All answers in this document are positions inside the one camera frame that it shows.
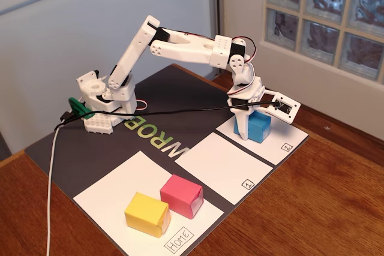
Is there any white paper marked 1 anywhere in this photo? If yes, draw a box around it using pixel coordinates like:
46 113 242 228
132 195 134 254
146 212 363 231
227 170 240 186
174 132 274 206

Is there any white cable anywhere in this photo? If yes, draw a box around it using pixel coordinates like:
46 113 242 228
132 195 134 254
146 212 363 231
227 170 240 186
44 128 61 256

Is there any glass block window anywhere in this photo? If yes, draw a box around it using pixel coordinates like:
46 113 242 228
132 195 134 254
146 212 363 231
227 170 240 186
260 0 384 86

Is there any black camera cable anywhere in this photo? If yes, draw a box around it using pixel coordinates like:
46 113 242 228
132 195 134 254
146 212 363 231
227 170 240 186
52 100 280 132

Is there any white paper marked 2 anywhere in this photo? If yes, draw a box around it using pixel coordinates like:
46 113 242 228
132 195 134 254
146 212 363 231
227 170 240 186
215 104 309 166

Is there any red white base servo wire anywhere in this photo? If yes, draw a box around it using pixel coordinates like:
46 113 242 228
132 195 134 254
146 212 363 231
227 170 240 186
134 99 149 113

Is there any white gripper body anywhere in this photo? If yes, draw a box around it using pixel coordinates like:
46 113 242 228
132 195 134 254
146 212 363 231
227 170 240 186
227 76 266 113

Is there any dark grey mat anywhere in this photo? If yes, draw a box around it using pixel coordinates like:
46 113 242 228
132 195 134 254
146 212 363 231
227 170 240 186
24 63 310 256

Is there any grey metal door post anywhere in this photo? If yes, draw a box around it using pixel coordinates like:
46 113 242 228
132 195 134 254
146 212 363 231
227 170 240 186
206 0 226 79

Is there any pink paper box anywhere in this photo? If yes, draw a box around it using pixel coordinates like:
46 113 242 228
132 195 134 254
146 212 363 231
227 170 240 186
160 174 205 220

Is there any red black servo wire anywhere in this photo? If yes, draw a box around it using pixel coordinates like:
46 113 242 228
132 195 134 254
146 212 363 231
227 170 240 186
230 37 257 73

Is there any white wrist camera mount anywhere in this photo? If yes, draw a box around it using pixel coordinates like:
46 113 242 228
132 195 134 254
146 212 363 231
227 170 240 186
259 89 302 125

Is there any green table clamp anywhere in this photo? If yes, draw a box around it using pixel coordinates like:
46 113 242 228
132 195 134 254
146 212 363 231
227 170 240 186
68 97 95 119

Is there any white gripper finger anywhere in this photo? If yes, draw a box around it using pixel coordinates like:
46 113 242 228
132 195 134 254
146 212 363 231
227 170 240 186
233 108 251 141

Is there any white paper marked HOME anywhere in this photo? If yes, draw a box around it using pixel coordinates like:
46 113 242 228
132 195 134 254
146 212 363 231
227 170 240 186
73 150 225 256

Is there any yellow paper box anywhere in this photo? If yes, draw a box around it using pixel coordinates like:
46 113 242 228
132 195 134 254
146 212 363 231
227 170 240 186
124 191 172 238

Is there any blue paper box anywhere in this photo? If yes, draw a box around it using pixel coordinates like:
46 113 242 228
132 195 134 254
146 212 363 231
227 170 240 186
233 109 272 144

